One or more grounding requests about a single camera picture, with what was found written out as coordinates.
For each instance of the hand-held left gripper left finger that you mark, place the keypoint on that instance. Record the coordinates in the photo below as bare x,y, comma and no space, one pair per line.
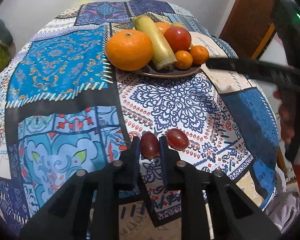
135,155

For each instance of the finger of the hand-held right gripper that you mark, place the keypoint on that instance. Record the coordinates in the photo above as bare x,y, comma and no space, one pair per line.
245,67

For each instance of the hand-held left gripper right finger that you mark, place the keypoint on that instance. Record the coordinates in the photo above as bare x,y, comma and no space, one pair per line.
163,155

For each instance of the red grape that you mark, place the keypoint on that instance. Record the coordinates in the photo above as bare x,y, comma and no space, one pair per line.
177,139
149,145

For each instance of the small mandarin orange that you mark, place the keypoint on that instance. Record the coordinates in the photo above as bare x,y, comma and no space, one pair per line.
183,59
200,53

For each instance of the red tomato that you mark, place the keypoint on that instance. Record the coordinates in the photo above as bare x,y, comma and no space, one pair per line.
177,38

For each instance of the dark round plate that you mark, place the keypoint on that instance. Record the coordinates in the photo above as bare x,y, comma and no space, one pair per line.
165,73

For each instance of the round orange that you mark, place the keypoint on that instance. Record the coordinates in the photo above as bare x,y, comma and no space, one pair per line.
162,26

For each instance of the large mandarin orange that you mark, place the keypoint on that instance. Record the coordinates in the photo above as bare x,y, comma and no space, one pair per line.
130,50

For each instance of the person's right hand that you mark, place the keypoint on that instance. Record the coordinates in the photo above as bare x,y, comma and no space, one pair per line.
286,120

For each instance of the brown wooden door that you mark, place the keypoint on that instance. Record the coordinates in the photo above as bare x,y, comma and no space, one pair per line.
255,12

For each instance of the blue patchwork tablecloth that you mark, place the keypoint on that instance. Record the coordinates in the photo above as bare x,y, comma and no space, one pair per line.
65,92

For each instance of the grey cloth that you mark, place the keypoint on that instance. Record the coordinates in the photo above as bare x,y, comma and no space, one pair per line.
285,205

